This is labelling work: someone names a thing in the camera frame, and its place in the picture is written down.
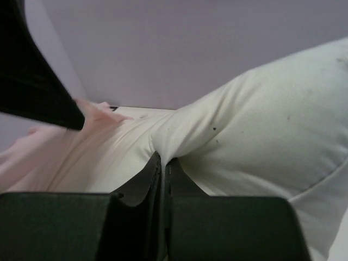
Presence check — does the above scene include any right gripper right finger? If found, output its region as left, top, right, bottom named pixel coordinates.
left=165, top=159, right=310, bottom=260

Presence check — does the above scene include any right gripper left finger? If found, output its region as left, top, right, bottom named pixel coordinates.
left=1, top=153, right=163, bottom=260

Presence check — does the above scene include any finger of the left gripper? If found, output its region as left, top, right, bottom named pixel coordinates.
left=1, top=1, right=85, bottom=131

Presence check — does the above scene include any pink and purple Frozen pillowcase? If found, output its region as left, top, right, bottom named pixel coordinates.
left=1, top=100, right=134, bottom=192

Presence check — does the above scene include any white pillow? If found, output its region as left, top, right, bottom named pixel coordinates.
left=47, top=39, right=347, bottom=260

